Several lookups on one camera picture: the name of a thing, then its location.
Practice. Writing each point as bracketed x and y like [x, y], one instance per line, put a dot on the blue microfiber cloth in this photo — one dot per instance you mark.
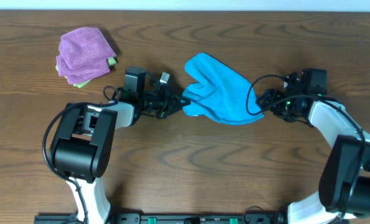
[219, 92]

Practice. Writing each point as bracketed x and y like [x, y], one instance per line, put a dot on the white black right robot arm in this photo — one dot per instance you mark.
[344, 187]

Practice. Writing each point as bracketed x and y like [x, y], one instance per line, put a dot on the purple folded cloth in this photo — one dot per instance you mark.
[84, 45]

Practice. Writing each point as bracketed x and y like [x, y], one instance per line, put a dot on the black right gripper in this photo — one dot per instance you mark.
[274, 103]

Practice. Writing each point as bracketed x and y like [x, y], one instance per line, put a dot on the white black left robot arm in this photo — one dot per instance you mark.
[81, 146]

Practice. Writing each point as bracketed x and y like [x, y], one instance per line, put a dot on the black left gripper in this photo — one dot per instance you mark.
[165, 103]

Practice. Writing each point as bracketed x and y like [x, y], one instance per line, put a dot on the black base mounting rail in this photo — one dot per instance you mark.
[254, 217]

